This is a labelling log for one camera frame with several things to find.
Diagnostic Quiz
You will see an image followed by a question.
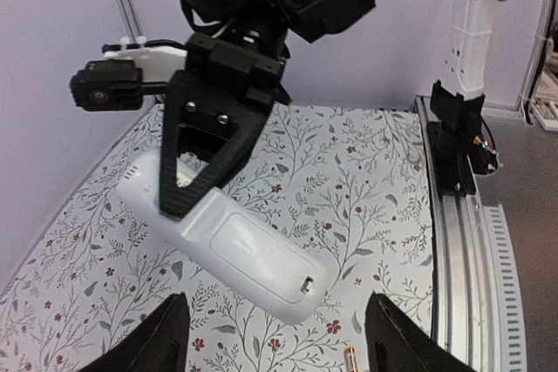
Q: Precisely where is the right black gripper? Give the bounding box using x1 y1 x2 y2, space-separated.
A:
159 33 291 219

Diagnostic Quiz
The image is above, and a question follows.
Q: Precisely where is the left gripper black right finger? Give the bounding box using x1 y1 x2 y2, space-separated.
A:
364 293 472 372

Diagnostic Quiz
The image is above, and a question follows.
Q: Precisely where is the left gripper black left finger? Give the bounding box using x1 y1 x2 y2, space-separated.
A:
82 293 190 372

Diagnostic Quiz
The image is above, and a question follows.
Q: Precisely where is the white remote control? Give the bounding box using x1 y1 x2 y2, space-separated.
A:
116 149 328 325

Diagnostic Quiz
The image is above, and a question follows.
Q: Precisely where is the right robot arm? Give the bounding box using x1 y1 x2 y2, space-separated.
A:
159 0 502 218

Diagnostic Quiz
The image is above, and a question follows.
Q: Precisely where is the gold black battery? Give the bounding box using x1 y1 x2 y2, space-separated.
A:
344 347 359 372

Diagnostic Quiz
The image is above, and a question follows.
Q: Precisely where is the floral patterned table mat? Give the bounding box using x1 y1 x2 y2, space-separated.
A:
1 106 434 371

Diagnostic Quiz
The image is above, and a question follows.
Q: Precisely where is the front aluminium rail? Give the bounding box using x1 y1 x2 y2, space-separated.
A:
415 97 527 371

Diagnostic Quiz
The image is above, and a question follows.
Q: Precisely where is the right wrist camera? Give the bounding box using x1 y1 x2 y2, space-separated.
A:
70 59 143 112

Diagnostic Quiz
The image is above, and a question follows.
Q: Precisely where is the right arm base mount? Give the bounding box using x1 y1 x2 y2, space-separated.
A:
426 121 500 197

